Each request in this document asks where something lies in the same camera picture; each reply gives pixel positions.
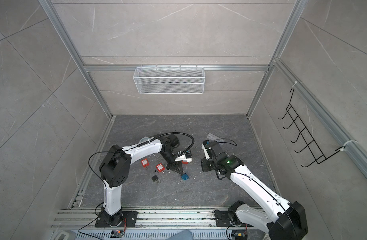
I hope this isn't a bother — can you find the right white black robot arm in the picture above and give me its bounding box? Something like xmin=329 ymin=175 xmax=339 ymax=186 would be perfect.
xmin=201 ymin=140 xmax=308 ymax=240

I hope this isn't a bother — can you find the black wire hook rack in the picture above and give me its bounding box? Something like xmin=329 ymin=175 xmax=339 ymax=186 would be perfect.
xmin=277 ymin=88 xmax=347 ymax=168

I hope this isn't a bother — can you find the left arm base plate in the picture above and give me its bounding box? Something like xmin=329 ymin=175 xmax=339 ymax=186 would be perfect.
xmin=95 ymin=210 xmax=138 ymax=228

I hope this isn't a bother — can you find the white wire mesh basket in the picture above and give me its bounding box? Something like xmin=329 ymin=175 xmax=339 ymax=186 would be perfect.
xmin=133 ymin=67 xmax=205 ymax=95

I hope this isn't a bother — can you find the small black padlock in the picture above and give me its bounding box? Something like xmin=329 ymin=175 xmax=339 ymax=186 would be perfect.
xmin=152 ymin=171 xmax=161 ymax=184

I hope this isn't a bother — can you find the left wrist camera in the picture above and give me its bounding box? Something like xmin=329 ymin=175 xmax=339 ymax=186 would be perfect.
xmin=175 ymin=151 xmax=192 ymax=162

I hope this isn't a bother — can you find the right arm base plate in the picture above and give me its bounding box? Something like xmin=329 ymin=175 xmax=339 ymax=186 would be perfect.
xmin=213 ymin=210 xmax=242 ymax=227

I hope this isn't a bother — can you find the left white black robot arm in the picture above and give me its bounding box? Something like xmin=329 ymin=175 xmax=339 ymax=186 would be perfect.
xmin=95 ymin=132 xmax=194 ymax=228

